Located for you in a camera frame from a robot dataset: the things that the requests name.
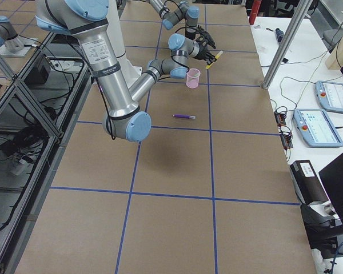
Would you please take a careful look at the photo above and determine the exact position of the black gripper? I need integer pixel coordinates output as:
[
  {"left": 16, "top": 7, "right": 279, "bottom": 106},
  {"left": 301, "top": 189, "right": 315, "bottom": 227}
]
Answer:
[
  {"left": 193, "top": 38, "right": 216, "bottom": 65},
  {"left": 185, "top": 25, "right": 208, "bottom": 40}
]

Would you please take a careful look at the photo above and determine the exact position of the yellow marker pen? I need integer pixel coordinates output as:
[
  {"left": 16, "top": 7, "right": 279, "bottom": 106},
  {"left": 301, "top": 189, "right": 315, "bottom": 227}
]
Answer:
[{"left": 205, "top": 51, "right": 224, "bottom": 70}]

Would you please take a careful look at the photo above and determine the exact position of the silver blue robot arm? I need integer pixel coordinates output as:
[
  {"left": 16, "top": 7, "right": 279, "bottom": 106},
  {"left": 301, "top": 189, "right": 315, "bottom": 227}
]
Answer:
[
  {"left": 147, "top": 0, "right": 210, "bottom": 40},
  {"left": 35, "top": 1, "right": 217, "bottom": 142}
]

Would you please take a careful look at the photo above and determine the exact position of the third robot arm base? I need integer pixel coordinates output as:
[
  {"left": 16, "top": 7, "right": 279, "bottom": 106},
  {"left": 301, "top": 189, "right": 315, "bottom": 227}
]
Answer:
[{"left": 0, "top": 15, "right": 29, "bottom": 57}]

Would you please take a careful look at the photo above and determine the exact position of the pink mesh pen holder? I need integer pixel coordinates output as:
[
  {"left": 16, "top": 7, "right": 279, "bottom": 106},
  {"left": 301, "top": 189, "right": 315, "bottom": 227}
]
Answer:
[{"left": 186, "top": 68, "right": 201, "bottom": 88}]

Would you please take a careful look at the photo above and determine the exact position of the purple marker pen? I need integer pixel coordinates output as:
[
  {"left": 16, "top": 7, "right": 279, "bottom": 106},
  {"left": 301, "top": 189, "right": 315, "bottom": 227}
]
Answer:
[{"left": 173, "top": 114, "right": 196, "bottom": 119}]

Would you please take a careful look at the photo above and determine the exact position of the usb hub with plugs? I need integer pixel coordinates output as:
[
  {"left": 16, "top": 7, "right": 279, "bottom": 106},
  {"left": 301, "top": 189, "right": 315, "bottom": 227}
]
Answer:
[{"left": 274, "top": 106, "right": 293, "bottom": 151}]

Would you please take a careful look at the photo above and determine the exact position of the grey teach pendant near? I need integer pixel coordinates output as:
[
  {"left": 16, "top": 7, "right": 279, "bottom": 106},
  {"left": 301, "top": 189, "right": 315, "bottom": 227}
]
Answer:
[{"left": 293, "top": 108, "right": 343, "bottom": 148}]

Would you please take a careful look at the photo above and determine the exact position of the grey teach pendant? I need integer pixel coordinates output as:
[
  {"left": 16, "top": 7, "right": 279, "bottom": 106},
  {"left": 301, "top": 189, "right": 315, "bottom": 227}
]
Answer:
[
  {"left": 315, "top": 81, "right": 343, "bottom": 114},
  {"left": 293, "top": 108, "right": 343, "bottom": 148}
]

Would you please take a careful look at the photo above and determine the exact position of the grey teach pendant far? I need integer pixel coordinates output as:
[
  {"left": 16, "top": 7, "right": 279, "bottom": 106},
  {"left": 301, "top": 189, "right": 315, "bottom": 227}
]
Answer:
[{"left": 315, "top": 81, "right": 343, "bottom": 114}]

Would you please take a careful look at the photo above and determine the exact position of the black labelled box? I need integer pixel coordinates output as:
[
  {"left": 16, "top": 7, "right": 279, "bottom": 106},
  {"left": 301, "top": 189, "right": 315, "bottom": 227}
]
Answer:
[{"left": 289, "top": 160, "right": 329, "bottom": 206}]

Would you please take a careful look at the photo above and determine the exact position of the black computer monitor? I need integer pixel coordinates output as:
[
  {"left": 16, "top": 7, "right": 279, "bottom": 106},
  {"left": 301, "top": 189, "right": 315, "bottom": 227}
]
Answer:
[{"left": 319, "top": 153, "right": 343, "bottom": 219}]

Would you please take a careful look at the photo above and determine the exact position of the aluminium frame post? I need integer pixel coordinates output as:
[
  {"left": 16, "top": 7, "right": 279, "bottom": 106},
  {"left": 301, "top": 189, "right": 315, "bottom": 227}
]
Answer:
[{"left": 261, "top": 0, "right": 313, "bottom": 90}]

